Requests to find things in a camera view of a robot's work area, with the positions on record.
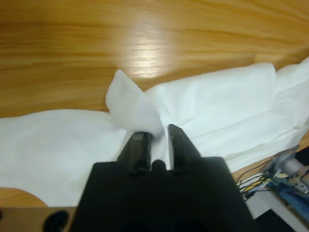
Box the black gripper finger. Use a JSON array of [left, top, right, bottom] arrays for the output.
[[167, 123, 201, 174], [116, 130, 154, 175]]

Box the white Unitree T-shirt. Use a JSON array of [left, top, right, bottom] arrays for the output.
[[0, 57, 309, 207]]

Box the blue plastic object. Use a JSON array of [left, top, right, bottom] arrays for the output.
[[276, 184, 309, 217]]

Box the black cable at base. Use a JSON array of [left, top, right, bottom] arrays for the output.
[[236, 162, 272, 200]]

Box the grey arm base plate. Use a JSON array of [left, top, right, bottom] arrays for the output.
[[263, 147, 309, 194]]

